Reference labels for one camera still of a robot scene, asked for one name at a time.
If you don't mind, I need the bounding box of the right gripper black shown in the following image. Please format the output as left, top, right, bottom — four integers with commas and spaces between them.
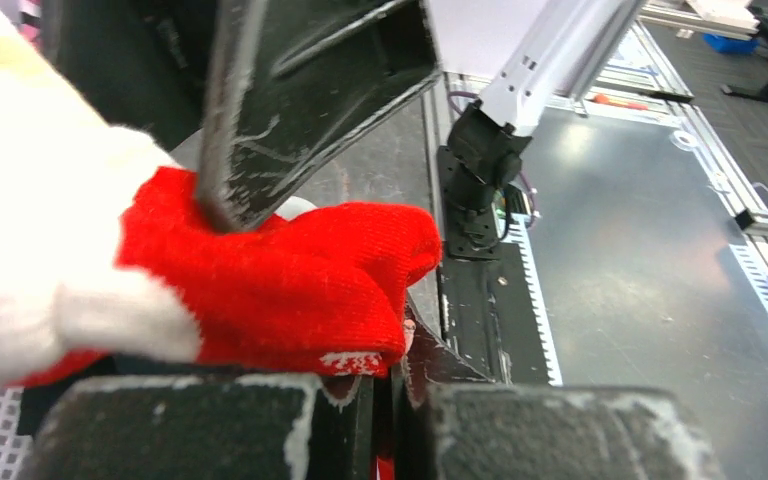
41, 0, 440, 232

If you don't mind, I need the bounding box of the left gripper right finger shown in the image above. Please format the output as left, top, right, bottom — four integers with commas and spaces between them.
393, 324, 724, 479

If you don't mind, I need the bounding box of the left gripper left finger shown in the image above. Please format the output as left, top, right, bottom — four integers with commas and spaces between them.
20, 374, 376, 479

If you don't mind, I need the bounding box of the red snowflake christmas sock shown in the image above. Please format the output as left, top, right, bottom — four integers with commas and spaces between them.
0, 11, 442, 387

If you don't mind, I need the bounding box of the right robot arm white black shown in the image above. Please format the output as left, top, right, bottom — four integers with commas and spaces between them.
38, 1, 639, 232

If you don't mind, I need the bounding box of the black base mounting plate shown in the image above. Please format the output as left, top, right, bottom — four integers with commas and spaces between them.
435, 145, 558, 387

